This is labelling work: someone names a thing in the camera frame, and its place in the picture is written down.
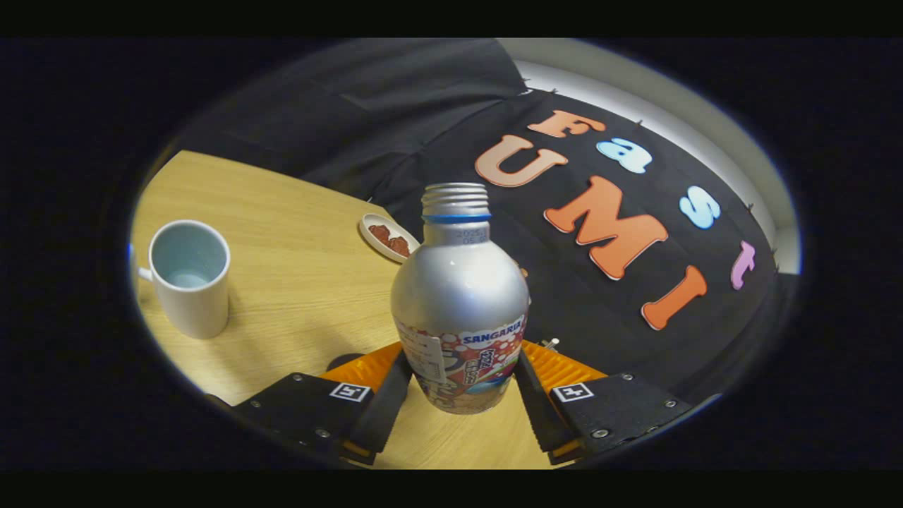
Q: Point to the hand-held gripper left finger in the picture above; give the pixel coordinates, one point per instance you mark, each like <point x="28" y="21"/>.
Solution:
<point x="384" y="416"/>

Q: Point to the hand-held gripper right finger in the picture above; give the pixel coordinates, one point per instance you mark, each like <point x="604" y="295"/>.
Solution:
<point x="540" y="416"/>

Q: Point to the brown round coaster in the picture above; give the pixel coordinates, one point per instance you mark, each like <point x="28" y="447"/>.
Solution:
<point x="346" y="359"/>

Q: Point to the silver juice bottle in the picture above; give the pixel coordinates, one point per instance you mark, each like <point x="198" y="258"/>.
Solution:
<point x="458" y="296"/>

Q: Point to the white cup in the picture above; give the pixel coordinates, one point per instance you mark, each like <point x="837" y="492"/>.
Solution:
<point x="190" y="296"/>

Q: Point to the wooden table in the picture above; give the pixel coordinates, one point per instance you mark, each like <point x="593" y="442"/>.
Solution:
<point x="296" y="282"/>

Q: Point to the white dish with red snacks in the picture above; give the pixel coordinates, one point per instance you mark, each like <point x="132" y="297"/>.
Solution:
<point x="389" y="238"/>

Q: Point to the black backdrop cloth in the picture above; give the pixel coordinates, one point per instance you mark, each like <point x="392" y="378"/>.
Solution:
<point x="388" y="106"/>

